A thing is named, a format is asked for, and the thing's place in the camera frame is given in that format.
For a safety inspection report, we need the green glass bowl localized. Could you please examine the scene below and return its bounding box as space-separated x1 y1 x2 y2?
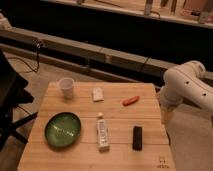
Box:
44 112 81 148

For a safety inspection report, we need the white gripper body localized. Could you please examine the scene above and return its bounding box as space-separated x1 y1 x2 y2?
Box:
159 86 182 110

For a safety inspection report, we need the white tube with cap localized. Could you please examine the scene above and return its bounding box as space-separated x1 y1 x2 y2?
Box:
96 113 110 151

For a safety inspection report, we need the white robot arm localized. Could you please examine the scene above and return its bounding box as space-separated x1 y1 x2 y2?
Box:
158 61 213 124

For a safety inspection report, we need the black cable on floor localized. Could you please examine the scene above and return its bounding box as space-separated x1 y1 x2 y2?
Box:
5 39 45 74

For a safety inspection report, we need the black rectangular block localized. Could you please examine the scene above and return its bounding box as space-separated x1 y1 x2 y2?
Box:
132 126 142 151

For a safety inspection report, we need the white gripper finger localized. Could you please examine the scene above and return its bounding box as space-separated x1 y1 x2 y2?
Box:
162 108 174 124

